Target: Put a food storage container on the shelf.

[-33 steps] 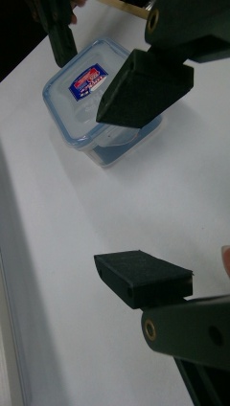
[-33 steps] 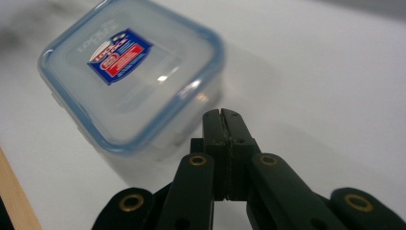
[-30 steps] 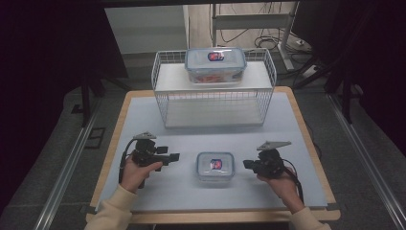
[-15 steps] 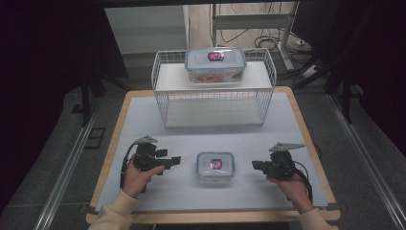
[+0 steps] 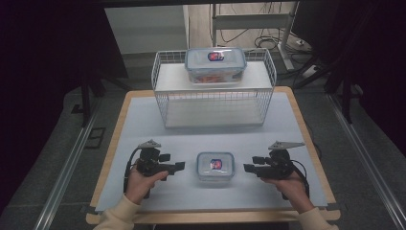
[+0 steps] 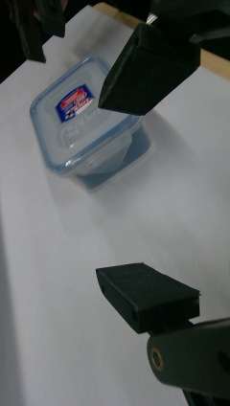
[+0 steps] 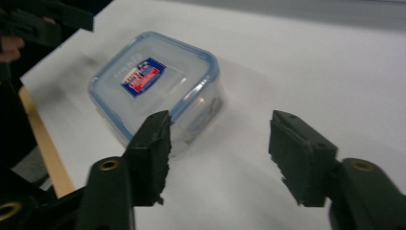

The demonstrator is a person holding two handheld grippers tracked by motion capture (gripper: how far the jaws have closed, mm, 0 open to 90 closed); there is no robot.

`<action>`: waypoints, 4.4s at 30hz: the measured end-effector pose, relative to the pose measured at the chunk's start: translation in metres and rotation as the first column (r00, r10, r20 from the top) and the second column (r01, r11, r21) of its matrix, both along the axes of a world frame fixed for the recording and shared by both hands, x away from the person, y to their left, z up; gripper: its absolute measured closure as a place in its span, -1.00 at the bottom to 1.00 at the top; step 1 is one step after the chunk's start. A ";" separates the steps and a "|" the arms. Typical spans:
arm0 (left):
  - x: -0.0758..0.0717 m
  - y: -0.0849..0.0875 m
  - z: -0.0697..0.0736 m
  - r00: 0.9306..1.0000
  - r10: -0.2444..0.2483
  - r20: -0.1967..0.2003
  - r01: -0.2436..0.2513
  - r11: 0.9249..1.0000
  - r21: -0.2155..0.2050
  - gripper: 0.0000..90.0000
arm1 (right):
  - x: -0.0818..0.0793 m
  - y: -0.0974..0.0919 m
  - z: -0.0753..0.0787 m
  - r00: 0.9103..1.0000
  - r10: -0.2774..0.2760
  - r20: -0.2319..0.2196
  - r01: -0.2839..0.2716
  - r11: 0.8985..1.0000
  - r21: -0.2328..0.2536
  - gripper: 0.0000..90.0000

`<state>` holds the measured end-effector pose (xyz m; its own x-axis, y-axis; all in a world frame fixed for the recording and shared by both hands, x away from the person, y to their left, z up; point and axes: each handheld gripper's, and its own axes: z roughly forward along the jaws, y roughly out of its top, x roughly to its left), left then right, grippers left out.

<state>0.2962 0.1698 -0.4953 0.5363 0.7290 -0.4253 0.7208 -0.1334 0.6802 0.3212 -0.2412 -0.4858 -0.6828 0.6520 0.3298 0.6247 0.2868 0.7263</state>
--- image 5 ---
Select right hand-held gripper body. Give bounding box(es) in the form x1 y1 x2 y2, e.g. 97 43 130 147
255 139 306 180

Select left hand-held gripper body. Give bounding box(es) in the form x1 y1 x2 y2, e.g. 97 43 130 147
135 138 170 177

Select clear blue-rimmed food container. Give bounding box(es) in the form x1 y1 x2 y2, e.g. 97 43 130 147
195 151 237 182

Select white wire shelf rack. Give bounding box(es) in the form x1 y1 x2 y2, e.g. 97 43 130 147
150 47 278 129

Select clear container with orange insert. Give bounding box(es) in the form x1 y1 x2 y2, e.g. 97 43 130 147
184 47 248 84

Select person's left hand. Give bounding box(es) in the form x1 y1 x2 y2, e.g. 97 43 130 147
125 157 169 205

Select person's right hand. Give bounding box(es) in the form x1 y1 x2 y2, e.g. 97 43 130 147
260 176 316 214

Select pale table mat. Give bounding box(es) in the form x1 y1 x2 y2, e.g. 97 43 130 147
95 92 328 213

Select black stand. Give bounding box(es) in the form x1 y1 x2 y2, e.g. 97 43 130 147
294 56 357 126
71 71 108 128

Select white power strip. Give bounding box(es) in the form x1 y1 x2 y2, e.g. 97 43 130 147
300 64 319 80

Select white panel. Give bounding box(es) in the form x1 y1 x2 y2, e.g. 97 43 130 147
104 4 190 56

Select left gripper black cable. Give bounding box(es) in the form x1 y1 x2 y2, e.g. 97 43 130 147
123 147 142 195

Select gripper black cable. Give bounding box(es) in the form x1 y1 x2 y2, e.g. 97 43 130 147
123 147 142 195
288 158 311 199

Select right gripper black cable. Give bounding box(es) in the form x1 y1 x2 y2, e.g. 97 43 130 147
288 158 311 199

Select metal floor rail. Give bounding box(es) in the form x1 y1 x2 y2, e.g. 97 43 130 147
327 95 406 222
33 104 101 230

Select black floor cables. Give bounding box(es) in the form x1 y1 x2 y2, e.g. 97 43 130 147
219 28 320 80

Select white metal desk frame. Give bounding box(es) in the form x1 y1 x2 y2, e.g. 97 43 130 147
210 1 300 72

